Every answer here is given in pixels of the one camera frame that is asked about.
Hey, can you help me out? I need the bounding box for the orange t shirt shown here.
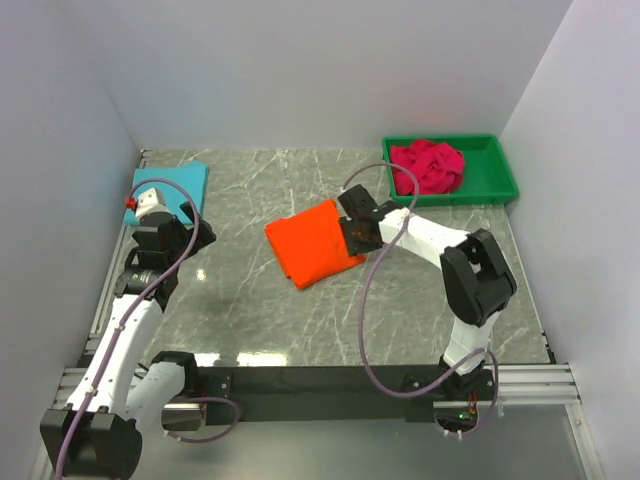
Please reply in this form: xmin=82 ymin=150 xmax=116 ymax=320
xmin=265 ymin=199 xmax=366 ymax=290

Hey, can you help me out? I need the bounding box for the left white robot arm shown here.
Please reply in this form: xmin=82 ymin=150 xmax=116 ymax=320
xmin=40 ymin=192 xmax=216 ymax=479

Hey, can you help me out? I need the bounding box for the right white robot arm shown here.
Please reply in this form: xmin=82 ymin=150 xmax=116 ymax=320
xmin=338 ymin=184 xmax=517 ymax=399

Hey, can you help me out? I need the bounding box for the folded light blue t shirt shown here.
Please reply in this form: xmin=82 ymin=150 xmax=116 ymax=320
xmin=123 ymin=162 xmax=210 ymax=227

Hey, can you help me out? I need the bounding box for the crumpled pink t shirt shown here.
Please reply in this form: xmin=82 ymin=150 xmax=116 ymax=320
xmin=390 ymin=139 xmax=465 ymax=196

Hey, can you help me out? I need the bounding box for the green plastic bin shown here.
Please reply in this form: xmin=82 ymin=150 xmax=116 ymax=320
xmin=382 ymin=134 xmax=519 ymax=207

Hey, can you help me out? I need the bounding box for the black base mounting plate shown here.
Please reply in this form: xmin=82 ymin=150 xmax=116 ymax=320
xmin=164 ymin=364 xmax=501 ymax=429

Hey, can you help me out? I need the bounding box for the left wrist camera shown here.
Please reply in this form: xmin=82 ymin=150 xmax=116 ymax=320
xmin=124 ymin=187 xmax=172 ymax=226

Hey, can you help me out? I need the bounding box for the aluminium frame rail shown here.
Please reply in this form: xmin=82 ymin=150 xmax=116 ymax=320
xmin=54 ymin=364 xmax=584 ymax=409

